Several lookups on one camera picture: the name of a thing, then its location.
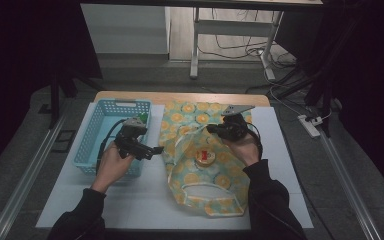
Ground person's left hand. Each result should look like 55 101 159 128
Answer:
91 142 136 194

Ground white desk frame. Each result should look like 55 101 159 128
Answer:
189 7 285 81

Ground black floor plate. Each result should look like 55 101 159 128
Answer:
53 129 78 154

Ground black stand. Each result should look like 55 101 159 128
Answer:
273 19 351 138
48 64 105 130

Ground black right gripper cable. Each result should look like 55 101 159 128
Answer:
246 122 264 160

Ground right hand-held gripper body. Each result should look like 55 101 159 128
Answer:
218 105 256 141

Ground grey cabinet panel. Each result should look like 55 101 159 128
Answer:
80 3 172 55

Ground person's right hand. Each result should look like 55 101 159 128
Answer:
221 133 260 167

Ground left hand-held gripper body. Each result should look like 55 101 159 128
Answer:
114 117 148 160

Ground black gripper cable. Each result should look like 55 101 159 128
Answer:
95 118 128 174
246 122 264 160

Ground black floor cables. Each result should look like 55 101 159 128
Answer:
198 8 296 69

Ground white power strip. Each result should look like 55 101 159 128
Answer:
297 114 324 139

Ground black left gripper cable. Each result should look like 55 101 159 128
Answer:
95 118 128 174

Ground white table mat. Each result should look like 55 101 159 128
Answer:
35 102 314 231

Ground aluminium rail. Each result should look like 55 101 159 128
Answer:
0 108 72 240
318 129 383 240

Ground white cable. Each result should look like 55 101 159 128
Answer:
263 68 333 123

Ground blue plastic basket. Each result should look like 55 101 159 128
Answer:
73 98 153 178

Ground orange-print fabric bag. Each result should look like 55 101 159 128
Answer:
158 100 253 218

